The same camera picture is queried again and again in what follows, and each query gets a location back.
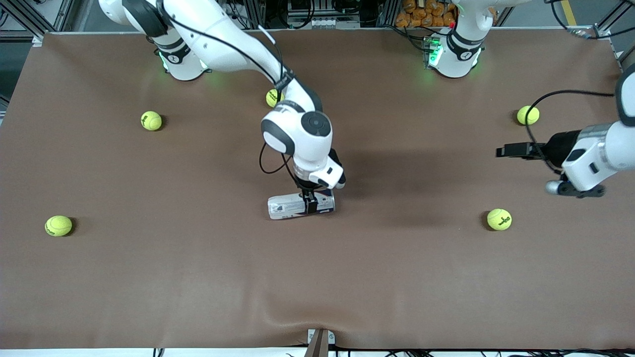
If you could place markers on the bag of orange items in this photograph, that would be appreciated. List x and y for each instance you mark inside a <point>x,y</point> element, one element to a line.
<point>421,15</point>

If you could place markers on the brown table mat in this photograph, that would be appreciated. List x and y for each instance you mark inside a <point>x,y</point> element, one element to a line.
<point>317,272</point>

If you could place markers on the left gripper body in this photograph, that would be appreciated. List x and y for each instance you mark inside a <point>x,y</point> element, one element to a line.
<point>560,147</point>

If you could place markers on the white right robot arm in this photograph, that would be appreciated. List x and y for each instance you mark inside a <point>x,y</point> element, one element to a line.
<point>297,134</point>

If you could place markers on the white blue tennis ball can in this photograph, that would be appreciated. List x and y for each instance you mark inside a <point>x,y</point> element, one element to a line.
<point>285,207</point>

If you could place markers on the long white socket strip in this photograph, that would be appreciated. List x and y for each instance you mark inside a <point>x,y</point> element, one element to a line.
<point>322,22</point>

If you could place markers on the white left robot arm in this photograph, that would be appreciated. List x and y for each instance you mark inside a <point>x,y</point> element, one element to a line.
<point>459,62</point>

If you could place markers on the yellow tennis ball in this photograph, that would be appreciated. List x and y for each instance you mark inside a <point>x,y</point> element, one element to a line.
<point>499,219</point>
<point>271,99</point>
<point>151,120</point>
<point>529,116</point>
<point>58,225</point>

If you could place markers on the aluminium frame profile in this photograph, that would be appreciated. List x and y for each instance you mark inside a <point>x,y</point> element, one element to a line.
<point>615,17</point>
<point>62,12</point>

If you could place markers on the metal table edge clamp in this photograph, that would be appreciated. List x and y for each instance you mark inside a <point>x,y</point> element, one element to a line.
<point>320,342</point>

